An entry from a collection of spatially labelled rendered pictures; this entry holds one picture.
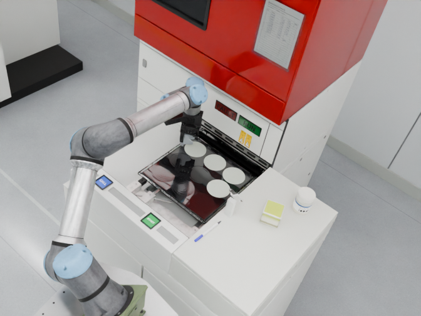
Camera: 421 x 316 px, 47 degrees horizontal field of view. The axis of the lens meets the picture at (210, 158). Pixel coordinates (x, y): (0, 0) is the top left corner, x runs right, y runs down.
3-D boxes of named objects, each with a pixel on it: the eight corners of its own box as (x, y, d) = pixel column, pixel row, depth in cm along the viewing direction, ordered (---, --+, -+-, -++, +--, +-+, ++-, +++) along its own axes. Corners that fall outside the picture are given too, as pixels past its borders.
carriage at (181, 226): (134, 187, 203) (134, 183, 201) (198, 239, 189) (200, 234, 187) (119, 197, 198) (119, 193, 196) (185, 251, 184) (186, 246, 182)
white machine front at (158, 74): (140, 98, 249) (143, 31, 221) (266, 185, 219) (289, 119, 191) (135, 101, 247) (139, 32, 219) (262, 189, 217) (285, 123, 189)
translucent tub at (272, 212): (263, 209, 190) (267, 198, 185) (281, 215, 189) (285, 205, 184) (258, 222, 185) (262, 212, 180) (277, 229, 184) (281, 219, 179)
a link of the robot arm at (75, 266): (84, 303, 145) (57, 269, 141) (68, 294, 156) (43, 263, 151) (113, 274, 151) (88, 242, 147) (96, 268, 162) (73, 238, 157)
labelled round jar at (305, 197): (297, 199, 196) (304, 183, 190) (312, 208, 194) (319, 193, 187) (288, 208, 192) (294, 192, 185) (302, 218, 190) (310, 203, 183)
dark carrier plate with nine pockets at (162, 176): (195, 136, 224) (195, 135, 224) (254, 177, 211) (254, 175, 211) (142, 173, 203) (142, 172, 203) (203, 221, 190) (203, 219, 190)
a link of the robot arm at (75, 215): (51, 285, 151) (86, 119, 161) (37, 278, 163) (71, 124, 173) (86, 288, 158) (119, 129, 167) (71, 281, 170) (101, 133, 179)
